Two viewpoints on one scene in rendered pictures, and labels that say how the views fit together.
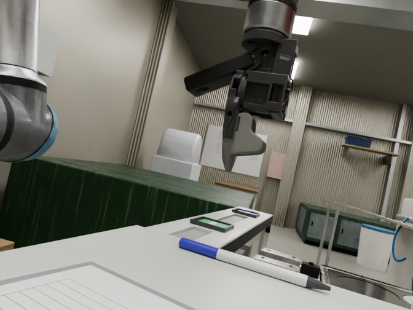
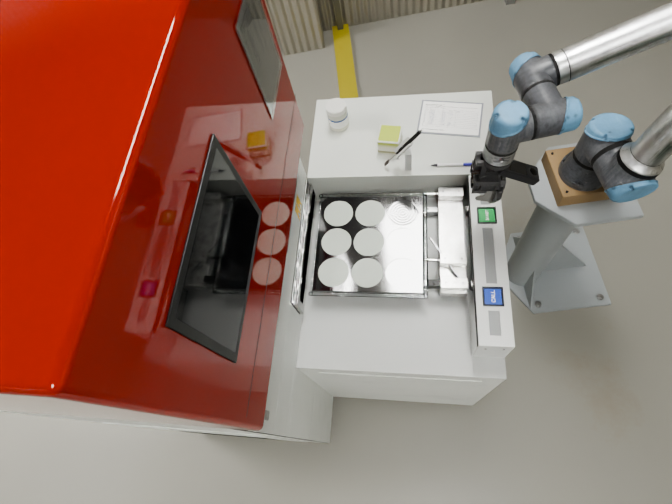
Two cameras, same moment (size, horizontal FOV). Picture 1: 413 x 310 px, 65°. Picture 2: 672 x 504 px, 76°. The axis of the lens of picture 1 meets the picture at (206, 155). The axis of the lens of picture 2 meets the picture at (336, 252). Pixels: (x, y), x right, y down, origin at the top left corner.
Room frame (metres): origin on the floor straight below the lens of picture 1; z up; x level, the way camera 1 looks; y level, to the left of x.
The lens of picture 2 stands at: (1.07, -0.47, 2.17)
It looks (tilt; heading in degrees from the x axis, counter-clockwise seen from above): 63 degrees down; 183
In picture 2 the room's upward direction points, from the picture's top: 20 degrees counter-clockwise
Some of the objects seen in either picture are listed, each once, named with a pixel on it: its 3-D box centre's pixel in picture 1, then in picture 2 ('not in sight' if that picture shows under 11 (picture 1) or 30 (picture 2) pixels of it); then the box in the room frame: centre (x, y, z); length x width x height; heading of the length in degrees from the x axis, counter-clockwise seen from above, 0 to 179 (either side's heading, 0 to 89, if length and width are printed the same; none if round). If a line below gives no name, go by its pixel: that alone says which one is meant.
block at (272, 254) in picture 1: (279, 260); (453, 284); (0.66, -0.19, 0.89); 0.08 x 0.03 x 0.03; 71
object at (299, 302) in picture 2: not in sight; (305, 246); (0.39, -0.60, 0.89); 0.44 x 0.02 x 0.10; 161
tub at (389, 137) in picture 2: not in sight; (390, 139); (0.15, -0.22, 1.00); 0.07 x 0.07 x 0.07; 63
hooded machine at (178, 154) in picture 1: (174, 178); not in sight; (5.09, 0.41, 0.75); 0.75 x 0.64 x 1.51; 171
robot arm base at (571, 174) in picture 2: not in sight; (588, 162); (0.41, 0.35, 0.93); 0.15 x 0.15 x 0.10
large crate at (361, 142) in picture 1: (357, 143); not in sight; (7.53, -3.37, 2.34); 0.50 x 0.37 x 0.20; 80
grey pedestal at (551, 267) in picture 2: not in sight; (569, 232); (0.43, 0.45, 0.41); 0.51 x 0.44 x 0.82; 80
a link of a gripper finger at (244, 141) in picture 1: (243, 143); not in sight; (0.48, -0.05, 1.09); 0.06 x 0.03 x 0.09; 72
